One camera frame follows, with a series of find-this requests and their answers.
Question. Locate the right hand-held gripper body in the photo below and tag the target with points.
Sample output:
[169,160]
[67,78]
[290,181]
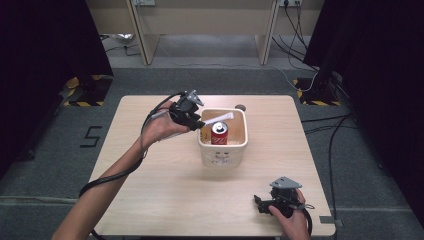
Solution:
[285,196]

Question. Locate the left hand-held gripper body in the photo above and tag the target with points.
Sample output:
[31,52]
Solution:
[183,108]

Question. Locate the white paper-wrapped straw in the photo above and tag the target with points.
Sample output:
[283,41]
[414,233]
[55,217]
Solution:
[220,117]

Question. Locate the red soda can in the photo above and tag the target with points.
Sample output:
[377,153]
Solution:
[219,135]

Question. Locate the cream square plastic bin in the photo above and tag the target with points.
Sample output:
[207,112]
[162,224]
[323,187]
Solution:
[221,155]

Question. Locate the person's left hand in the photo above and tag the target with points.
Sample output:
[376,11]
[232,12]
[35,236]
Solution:
[160,128]

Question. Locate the person's right hand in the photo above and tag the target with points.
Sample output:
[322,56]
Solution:
[295,226]

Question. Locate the grey tape piece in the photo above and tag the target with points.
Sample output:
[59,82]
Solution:
[330,220]

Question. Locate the stand base with striped tape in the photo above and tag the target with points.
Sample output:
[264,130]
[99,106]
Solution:
[95,91]
[316,95]

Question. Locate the crumpled silver foil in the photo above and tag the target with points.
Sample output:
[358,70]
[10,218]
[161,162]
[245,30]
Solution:
[122,38]

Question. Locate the beige wooden desk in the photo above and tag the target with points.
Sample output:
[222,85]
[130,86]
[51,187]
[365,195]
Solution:
[206,16]

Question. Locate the black curtain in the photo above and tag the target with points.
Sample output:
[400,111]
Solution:
[376,66]
[43,66]

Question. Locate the white power strip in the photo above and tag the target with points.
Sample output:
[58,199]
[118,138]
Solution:
[290,2]

